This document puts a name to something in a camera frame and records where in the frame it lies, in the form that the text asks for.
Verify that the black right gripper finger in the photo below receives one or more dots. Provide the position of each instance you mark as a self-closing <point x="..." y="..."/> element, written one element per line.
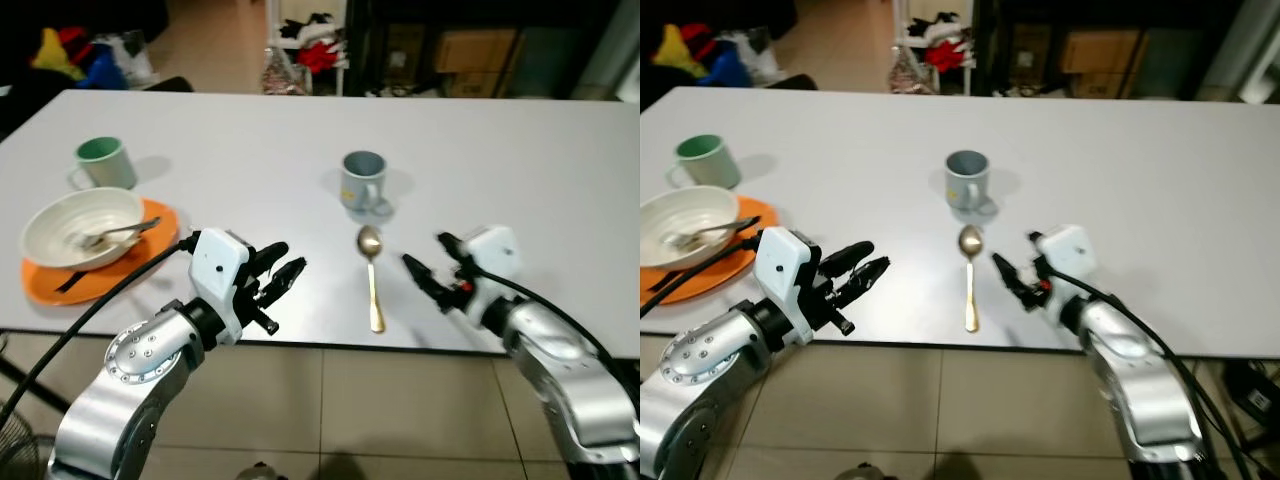
<point x="1012" y="276"/>
<point x="1039" y="245"/>
<point x="450" y="248"/>
<point x="425" y="278"/>

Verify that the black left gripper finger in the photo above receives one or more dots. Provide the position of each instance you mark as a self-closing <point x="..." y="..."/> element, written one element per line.
<point x="863" y="280"/>
<point x="272" y="255"/>
<point x="286" y="278"/>
<point x="848" y="256"/>

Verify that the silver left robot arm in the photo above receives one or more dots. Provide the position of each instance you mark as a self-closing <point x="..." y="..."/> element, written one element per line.
<point x="120" y="385"/>
<point x="690" y="385"/>

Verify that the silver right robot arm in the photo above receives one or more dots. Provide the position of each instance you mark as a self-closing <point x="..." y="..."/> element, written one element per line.
<point x="1135" y="385"/>
<point x="565" y="385"/>

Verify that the gold spoon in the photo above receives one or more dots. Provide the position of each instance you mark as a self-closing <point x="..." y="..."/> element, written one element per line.
<point x="970" y="280"/>
<point x="372" y="280"/>

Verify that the grey blue mug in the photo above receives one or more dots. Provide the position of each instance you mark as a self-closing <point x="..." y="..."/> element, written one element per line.
<point x="966" y="182"/>
<point x="362" y="182"/>

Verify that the orange plate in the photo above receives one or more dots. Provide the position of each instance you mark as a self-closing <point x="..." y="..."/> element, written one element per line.
<point x="150" y="235"/>
<point x="755" y="215"/>

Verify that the green mug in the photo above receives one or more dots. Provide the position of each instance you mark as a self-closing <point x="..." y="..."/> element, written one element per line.
<point x="105" y="165"/>
<point x="708" y="163"/>

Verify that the white ceramic bowl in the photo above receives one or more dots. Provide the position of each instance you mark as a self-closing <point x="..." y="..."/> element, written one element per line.
<point x="60" y="225"/>
<point x="675" y="215"/>

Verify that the black chair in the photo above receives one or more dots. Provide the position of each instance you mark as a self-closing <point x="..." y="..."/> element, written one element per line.
<point x="792" y="81"/>
<point x="168" y="84"/>

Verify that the brown cardboard box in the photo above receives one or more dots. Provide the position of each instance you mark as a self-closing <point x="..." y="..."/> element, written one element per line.
<point x="1100" y="50"/>
<point x="475" y="50"/>

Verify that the white shelf rack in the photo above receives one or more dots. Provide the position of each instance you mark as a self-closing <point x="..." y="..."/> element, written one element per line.
<point x="969" y="55"/>
<point x="342" y="55"/>

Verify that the red cloth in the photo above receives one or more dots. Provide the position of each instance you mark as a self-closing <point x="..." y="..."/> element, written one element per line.
<point x="945" y="55"/>
<point x="318" y="55"/>

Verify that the blue plush toy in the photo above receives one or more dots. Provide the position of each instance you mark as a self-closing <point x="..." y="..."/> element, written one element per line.
<point x="100" y="72"/>
<point x="728" y="70"/>

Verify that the black device on floor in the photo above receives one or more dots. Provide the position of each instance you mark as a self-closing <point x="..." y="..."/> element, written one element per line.
<point x="1255" y="395"/>

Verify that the yellow plush toy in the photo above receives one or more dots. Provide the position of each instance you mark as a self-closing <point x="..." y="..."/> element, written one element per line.
<point x="678" y="55"/>
<point x="52" y="58"/>

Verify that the black floor fan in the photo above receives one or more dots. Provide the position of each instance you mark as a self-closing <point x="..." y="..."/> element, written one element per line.
<point x="15" y="450"/>

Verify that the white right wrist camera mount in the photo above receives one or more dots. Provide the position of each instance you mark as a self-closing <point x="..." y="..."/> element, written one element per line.
<point x="492" y="250"/>
<point x="1070" y="248"/>

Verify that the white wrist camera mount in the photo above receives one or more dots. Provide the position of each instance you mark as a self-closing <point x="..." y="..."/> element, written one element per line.
<point x="1070" y="248"/>
<point x="218" y="262"/>
<point x="785" y="262"/>
<point x="492" y="250"/>

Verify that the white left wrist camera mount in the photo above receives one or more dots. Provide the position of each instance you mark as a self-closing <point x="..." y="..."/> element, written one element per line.
<point x="785" y="262"/>
<point x="218" y="262"/>

